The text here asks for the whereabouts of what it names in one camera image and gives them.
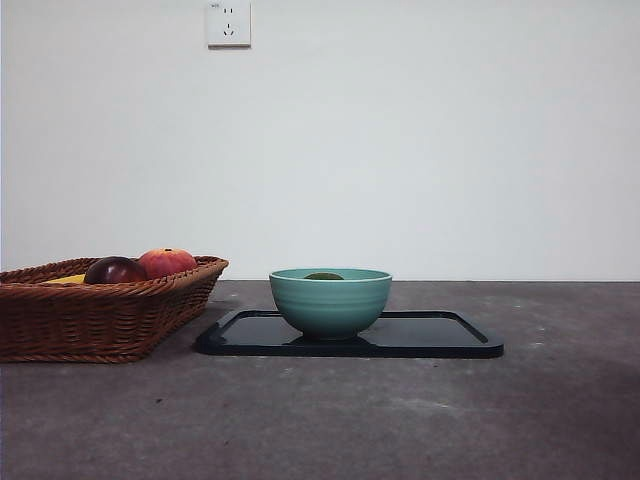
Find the black rectangular tray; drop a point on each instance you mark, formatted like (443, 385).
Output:
(430, 335)

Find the brown wicker basket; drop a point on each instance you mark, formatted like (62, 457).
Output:
(90, 320)

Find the yellow banana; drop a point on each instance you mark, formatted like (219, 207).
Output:
(65, 279)

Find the teal ribbed bowl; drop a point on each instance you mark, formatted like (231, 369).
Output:
(330, 307)

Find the green avocado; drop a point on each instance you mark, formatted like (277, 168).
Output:
(324, 275)

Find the white wall socket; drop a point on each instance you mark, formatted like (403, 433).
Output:
(229, 24)

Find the red yellow apple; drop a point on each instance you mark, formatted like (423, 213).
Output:
(167, 261)

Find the dark red apple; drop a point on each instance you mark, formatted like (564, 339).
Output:
(116, 270)

